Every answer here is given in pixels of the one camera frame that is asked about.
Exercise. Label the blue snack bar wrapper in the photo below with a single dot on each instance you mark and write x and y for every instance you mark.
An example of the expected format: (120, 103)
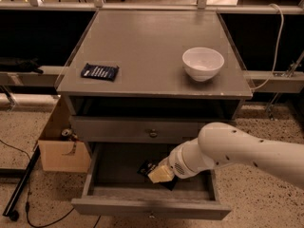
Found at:
(105, 73)

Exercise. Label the black cloth on shelf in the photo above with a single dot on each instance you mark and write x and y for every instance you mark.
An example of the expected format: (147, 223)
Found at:
(19, 65)

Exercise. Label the brass drawer knob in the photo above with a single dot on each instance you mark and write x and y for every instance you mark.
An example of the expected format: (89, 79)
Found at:
(153, 133)

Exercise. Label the grey wooden drawer cabinet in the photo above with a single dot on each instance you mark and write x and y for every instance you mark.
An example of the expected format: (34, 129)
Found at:
(147, 46)

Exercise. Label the open grey middle drawer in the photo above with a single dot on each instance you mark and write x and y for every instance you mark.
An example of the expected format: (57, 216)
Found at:
(115, 187)

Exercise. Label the cardboard box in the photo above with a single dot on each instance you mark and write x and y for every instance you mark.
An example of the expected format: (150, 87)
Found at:
(60, 154)

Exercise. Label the metal can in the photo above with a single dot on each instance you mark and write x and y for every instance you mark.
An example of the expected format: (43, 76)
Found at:
(66, 132)

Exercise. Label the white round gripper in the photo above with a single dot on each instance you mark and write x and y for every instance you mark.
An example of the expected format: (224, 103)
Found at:
(177, 164)

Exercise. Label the dark chocolate rxbar wrapper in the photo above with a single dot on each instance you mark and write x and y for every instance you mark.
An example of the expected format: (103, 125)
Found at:
(148, 167)

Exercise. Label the white ceramic bowl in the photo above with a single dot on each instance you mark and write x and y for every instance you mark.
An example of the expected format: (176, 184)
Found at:
(202, 63)

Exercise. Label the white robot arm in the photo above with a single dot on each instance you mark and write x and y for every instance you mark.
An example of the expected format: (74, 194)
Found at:
(220, 144)

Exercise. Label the closed grey top drawer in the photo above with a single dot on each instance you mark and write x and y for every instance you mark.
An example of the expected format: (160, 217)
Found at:
(127, 130)

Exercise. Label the black metal floor bar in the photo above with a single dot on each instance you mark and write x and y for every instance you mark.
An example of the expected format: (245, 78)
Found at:
(23, 177)

